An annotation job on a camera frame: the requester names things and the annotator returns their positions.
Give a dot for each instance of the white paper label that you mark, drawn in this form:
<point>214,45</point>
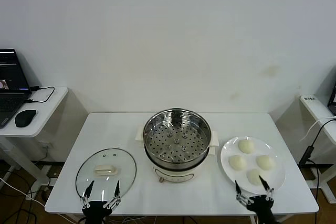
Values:
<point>310,98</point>

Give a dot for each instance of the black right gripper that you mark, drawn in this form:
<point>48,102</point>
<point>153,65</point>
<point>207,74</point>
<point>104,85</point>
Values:
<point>261,208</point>

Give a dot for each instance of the white wall socket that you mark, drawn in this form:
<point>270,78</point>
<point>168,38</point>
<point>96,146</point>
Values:
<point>46,145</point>

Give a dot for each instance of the white side desk with label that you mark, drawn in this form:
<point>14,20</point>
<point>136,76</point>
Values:
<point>315,108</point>

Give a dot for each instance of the silver flat external drive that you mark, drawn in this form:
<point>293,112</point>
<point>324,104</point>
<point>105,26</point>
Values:
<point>40,95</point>

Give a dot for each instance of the black open laptop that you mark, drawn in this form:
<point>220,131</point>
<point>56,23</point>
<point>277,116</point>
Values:
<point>10,103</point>

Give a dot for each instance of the white round plate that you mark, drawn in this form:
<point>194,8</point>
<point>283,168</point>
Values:
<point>278,179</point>

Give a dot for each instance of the cream electric cooker pot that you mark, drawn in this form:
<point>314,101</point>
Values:
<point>178,175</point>

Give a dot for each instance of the stainless steel steamer basket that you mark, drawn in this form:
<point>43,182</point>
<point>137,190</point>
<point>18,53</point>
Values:
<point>177,153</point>

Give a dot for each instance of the dark laptop with lit screen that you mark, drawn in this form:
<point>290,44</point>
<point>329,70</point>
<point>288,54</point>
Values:
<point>333,100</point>

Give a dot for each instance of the black computer mouse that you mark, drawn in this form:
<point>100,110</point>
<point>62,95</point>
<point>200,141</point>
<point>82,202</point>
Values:
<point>25,118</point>

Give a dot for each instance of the white steamed baozi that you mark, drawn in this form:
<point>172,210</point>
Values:
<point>237,162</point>
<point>265,162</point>
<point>254,176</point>
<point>246,146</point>

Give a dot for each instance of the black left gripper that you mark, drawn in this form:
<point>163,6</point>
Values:
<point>95,209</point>

